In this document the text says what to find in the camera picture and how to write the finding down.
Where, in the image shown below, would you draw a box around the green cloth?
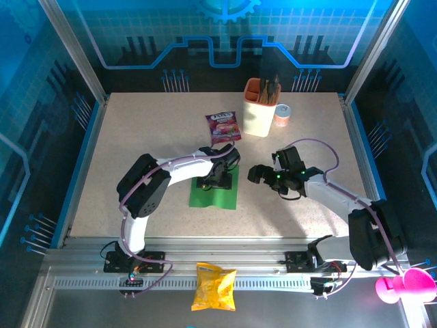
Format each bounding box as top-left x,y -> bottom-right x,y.
188,165 -> 240,210

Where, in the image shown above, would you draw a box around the purple candy bag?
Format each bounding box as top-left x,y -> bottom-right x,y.
205,110 -> 242,145

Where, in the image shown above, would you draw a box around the cream holder with orange rim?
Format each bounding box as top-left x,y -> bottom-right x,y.
242,77 -> 282,138

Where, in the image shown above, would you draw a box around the small orange can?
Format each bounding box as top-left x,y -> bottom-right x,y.
272,104 -> 292,128

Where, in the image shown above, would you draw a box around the brown wooden sticks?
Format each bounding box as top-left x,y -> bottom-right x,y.
258,79 -> 271,104

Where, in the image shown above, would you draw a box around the small circuit board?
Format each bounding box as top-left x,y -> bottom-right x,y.
309,275 -> 343,295
118,275 -> 145,287

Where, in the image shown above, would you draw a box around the yellow chips bag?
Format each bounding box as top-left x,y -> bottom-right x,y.
191,262 -> 238,312

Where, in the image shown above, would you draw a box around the pink plastic cup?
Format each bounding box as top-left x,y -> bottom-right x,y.
375,267 -> 437,304

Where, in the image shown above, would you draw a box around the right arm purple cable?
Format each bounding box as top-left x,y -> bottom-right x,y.
290,138 -> 410,300

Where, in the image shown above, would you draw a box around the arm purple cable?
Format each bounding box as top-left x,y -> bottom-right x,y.
118,142 -> 240,299
290,138 -> 410,300

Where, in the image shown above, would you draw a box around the long aluminium frame beam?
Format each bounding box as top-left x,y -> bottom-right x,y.
44,236 -> 410,274

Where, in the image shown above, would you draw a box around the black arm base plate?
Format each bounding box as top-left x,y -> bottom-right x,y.
103,250 -> 166,273
285,251 -> 348,273

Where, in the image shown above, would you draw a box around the aluminium side rail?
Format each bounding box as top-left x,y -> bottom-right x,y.
337,92 -> 393,247
56,94 -> 111,249

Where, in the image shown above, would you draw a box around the dark utensil handle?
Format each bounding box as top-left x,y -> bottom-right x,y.
268,74 -> 281,103

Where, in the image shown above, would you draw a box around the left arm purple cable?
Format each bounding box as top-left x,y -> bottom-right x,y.
118,142 -> 240,299

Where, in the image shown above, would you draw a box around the slotted grey cable duct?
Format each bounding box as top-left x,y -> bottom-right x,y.
53,275 -> 317,292

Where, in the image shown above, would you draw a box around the thin black wire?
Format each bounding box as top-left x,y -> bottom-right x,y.
98,241 -> 119,262

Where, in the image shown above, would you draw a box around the aluminium frame post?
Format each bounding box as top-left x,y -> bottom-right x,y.
38,0 -> 111,105
343,0 -> 410,103

